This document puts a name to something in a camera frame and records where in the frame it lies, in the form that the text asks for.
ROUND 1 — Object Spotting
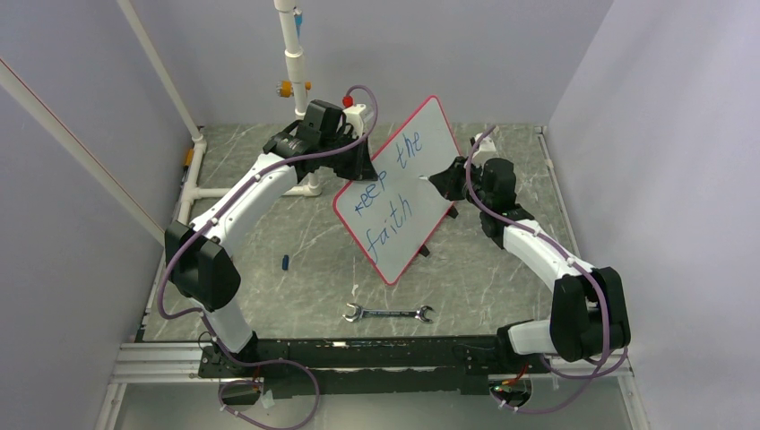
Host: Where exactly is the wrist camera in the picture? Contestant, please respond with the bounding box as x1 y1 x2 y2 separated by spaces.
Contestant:
342 95 377 139
469 133 497 165

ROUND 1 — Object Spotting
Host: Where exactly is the white PVC pipe frame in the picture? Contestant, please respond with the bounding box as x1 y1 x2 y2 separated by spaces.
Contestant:
1 1 308 244

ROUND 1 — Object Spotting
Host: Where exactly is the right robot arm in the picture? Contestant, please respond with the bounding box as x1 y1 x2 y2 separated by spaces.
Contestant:
428 157 631 372

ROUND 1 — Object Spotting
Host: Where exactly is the silver open end wrench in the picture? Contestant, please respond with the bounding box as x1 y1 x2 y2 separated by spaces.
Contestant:
342 303 435 323

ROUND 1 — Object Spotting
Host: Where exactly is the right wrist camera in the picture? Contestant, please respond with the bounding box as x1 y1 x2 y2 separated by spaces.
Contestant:
469 133 497 165

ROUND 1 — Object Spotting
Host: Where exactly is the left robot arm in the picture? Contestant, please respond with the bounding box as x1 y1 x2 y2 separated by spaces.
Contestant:
165 97 378 376

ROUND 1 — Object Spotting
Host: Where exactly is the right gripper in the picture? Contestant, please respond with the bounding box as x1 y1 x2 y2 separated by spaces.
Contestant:
428 157 491 211

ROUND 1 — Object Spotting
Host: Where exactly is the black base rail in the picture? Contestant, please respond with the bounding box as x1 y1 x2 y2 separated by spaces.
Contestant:
198 335 547 399

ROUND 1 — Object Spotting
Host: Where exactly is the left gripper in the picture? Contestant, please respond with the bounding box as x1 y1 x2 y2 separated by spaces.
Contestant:
322 132 377 183

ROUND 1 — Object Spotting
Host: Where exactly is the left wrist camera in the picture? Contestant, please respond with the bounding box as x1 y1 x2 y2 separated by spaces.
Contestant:
342 95 377 139

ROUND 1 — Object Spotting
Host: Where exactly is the pink framed whiteboard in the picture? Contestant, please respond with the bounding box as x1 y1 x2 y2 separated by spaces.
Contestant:
332 95 460 285

